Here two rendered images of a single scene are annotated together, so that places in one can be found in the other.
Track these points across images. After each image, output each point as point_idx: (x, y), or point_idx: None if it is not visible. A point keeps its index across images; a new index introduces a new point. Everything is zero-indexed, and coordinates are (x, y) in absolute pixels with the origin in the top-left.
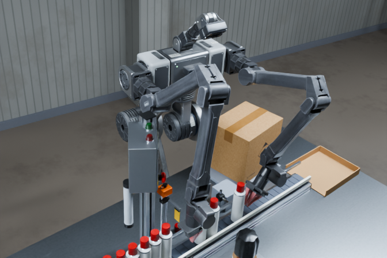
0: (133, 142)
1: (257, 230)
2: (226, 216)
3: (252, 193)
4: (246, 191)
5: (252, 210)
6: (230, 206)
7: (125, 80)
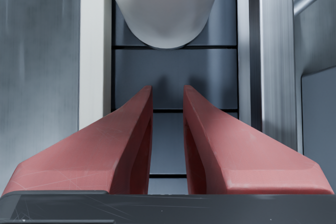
0: None
1: (71, 123)
2: None
3: (95, 157)
4: (248, 142)
5: (159, 178)
6: (313, 114)
7: None
